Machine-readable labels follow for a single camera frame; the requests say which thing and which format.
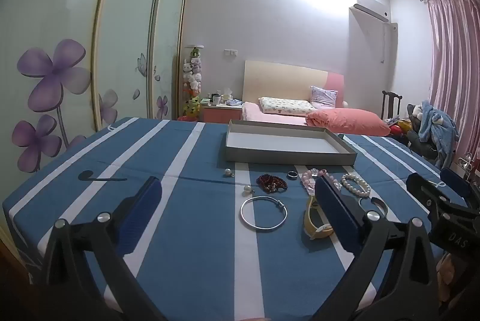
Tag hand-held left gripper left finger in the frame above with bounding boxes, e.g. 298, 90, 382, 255
35, 176, 166, 321

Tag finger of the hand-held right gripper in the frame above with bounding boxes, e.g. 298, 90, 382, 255
440, 168, 480, 204
407, 172, 452, 218

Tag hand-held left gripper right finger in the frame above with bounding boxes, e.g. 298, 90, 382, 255
311, 175, 439, 321

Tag yellow watch band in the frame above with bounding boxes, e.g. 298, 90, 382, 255
303, 195, 334, 241

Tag white pearl bracelet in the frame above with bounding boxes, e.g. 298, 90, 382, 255
340, 173, 372, 198

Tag silver cuff bracelet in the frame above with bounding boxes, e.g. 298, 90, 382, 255
358, 197, 389, 218

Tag grey cardboard tray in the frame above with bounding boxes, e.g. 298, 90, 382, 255
225, 119, 358, 166

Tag thin silver bangle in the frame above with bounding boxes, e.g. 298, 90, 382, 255
240, 196, 289, 231

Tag silver metal stand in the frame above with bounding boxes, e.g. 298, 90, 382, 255
455, 152, 475, 179

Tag dark seat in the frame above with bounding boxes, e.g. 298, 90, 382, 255
407, 104, 462, 168

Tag blue striped tablecloth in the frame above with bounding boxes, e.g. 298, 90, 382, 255
2, 117, 480, 321

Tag blue plush clothing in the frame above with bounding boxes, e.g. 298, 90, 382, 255
418, 101, 460, 168

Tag colourful toys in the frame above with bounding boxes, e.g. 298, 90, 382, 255
388, 117, 413, 138

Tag folded pink duvet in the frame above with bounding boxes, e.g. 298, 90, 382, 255
305, 108, 391, 137

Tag dark wooden chair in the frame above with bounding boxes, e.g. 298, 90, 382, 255
380, 90, 404, 119

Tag pink curtain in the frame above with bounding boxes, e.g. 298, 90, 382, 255
427, 0, 480, 164

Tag lavender pillow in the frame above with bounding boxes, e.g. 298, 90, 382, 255
310, 86, 338, 108

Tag patterned white pillow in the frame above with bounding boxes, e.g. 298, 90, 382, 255
259, 97, 319, 116

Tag bed with pink sheet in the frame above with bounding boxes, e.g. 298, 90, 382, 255
241, 102, 391, 136

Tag pink and cream nightstand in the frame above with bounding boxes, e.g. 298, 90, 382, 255
200, 98, 244, 123

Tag cream and pink headboard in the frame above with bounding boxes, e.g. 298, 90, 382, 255
242, 61, 345, 108

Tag plush toy column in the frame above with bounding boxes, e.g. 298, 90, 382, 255
181, 45, 205, 119

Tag flower print sliding wardrobe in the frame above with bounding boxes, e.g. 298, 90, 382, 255
0, 0, 190, 172

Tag white air conditioner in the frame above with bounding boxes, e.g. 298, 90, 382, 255
349, 0, 391, 22

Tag pink bead bracelet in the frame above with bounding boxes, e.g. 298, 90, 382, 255
301, 167, 338, 196

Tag dark red bead bracelet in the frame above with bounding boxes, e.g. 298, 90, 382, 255
256, 174, 289, 193

